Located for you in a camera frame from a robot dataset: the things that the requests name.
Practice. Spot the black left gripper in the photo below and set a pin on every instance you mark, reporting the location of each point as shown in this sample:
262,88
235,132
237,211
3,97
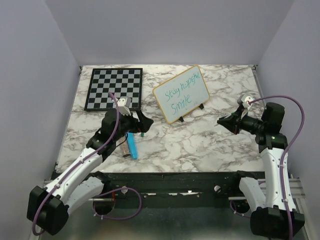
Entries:
144,124

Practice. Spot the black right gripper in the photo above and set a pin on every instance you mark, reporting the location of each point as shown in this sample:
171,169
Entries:
230,122

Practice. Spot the white whiteboard marker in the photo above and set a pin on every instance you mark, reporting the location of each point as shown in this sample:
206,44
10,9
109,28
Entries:
233,113

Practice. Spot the yellow framed whiteboard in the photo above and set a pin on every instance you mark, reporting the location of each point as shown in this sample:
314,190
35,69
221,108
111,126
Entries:
181,94

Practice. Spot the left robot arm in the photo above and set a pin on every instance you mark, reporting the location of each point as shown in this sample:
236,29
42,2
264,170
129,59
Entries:
49,207

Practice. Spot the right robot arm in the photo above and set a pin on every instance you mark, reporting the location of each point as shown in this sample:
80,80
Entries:
273,211

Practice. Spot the blue toy microphone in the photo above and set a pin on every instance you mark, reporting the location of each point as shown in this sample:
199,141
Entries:
132,146

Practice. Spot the black white chessboard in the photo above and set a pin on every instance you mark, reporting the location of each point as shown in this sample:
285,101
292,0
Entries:
121,82

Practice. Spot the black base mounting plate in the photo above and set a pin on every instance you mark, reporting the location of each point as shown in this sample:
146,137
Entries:
162,190

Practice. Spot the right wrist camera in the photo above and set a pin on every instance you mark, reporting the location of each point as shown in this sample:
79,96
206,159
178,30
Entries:
245,101

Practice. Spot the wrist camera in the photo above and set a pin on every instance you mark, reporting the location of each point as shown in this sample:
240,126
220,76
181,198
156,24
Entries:
245,101
124,106

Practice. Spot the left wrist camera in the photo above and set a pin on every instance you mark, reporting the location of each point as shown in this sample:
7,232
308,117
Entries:
124,106

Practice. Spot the wire whiteboard stand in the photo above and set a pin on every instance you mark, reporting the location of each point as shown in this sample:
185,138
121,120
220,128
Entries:
201,106

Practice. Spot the aluminium rail frame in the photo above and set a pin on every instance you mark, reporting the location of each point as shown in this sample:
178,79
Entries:
176,139

